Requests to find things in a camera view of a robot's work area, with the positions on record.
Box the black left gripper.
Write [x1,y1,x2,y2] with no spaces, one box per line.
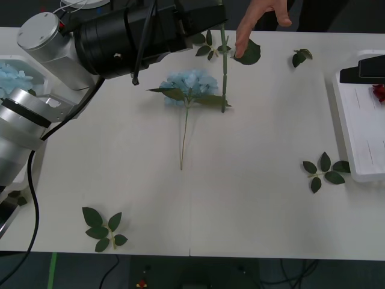
[171,0,228,36]

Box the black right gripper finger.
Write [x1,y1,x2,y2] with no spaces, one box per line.
[339,67,385,85]
[357,55,385,78]

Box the red artificial rose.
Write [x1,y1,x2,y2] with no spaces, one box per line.
[371,84,385,105]
[220,25,229,114]

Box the large single green leaf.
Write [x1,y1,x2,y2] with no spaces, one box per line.
[233,38,262,66]

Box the pale blue artificial flower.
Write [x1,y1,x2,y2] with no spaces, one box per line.
[0,61,17,75]
[146,69,233,172]
[0,70,34,98]

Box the dark robot base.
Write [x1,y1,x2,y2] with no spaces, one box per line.
[129,255,262,289]

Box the person's hand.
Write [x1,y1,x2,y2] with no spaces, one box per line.
[234,0,293,58]

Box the green leaf twig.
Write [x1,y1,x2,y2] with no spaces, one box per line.
[192,29,232,61]
[7,190,28,207]
[82,206,129,253]
[302,151,352,194]

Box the shallow white box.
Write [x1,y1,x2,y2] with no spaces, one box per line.
[0,54,49,193]
[331,50,385,184]

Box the small curled green leaf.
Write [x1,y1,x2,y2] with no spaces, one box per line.
[292,48,313,68]

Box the round white floor base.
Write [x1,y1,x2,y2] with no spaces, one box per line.
[63,0,111,10]

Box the green floor tape strip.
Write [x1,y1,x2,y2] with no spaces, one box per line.
[47,252,58,289]

